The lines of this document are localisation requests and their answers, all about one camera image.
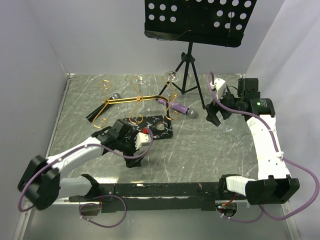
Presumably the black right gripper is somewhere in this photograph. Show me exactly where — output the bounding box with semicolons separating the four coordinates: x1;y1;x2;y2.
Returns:
205;86;244;127

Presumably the black marble rack base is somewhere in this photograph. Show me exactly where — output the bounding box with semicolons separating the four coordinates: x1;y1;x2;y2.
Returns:
124;115;173;140

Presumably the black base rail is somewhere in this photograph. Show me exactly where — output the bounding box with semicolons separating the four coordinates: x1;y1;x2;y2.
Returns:
68;182;247;214

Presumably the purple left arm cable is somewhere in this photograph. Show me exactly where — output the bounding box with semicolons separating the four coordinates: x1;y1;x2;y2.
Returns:
17;128;155;228

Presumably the purple glitter microphone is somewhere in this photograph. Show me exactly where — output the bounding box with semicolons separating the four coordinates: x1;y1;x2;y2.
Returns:
157;98;199;119

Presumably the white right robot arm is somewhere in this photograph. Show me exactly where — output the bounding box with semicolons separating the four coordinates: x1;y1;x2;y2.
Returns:
205;78;300;205

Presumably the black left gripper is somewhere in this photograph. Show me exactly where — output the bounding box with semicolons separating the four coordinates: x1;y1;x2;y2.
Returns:
115;130;145;168

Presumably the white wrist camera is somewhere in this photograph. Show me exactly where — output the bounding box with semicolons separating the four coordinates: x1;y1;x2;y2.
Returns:
208;78;227;100
135;128;154;151

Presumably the black microphone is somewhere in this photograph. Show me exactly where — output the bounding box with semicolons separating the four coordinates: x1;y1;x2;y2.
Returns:
86;93;121;123

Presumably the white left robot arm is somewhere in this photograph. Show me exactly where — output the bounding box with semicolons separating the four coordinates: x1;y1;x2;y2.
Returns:
17;119;154;212

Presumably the gold wine glass rack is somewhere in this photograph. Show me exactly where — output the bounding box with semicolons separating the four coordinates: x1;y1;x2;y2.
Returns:
92;77;180;129

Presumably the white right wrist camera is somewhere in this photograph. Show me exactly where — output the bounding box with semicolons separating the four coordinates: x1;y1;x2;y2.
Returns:
208;78;227;100

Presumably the black music stand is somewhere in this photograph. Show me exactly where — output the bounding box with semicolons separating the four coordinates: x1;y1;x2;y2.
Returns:
144;0;257;102

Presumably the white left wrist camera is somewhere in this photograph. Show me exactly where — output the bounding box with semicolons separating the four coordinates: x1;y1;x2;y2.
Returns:
135;128;154;151

